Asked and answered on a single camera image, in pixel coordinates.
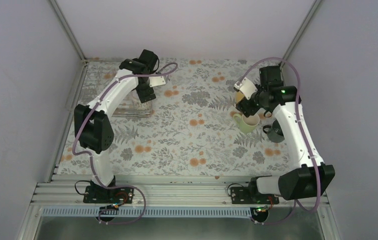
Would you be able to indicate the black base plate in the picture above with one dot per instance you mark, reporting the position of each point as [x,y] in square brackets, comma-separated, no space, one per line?
[242,196]
[99,195]

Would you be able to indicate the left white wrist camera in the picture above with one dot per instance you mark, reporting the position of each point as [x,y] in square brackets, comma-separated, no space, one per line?
[155,81]

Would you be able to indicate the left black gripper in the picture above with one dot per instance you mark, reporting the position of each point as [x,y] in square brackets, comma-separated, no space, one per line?
[142,93]

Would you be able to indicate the light green cup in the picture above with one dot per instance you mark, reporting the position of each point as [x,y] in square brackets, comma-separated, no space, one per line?
[246,124]

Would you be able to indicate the floral patterned tablecloth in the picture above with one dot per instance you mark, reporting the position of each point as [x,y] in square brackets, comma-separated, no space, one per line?
[190,130]

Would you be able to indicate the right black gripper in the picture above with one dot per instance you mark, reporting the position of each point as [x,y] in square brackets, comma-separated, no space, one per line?
[243,106]

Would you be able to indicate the dark grey-green mug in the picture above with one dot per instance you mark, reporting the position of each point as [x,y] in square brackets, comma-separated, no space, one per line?
[274,132]

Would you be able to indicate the yellow mug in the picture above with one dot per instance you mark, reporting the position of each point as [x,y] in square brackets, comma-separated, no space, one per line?
[238,96]

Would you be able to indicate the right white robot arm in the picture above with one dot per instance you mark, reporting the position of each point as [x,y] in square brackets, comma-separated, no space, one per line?
[310,175]

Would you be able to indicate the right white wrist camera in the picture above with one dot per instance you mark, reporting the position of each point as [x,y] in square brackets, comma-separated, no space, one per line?
[246,87]

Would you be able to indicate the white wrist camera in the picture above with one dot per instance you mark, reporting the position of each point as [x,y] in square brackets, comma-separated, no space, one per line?
[246,87]
[155,81]

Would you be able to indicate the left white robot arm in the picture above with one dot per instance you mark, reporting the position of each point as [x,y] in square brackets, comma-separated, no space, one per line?
[92,127]

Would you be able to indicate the aluminium mounting rail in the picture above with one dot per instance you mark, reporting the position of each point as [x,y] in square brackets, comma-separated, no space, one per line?
[158,190]

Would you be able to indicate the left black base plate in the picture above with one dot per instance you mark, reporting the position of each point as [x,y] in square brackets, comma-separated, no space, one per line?
[99,195]

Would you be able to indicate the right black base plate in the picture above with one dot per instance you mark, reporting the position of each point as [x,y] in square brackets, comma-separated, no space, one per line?
[242,196]

